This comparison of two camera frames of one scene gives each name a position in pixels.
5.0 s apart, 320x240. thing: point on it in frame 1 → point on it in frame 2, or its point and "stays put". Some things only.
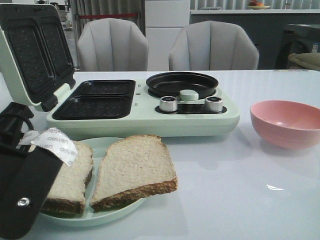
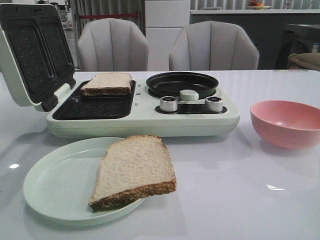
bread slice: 133,168 stays put
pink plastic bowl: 286,124 stays put
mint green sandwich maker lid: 35,58 stays put
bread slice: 66,194 → 108,84
